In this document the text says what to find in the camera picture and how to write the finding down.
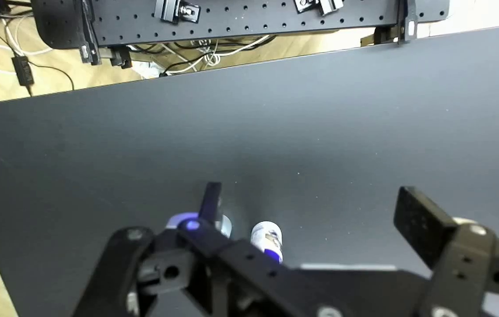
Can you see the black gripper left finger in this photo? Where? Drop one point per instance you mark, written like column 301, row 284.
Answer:
column 210, row 252

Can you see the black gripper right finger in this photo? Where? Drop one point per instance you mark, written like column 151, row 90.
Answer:
column 435, row 236

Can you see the white blue spray can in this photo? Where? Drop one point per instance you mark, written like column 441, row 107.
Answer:
column 266, row 236

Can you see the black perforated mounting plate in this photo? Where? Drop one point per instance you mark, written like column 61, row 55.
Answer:
column 72, row 23

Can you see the black power adapter with cable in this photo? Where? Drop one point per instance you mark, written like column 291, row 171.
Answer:
column 23, row 65

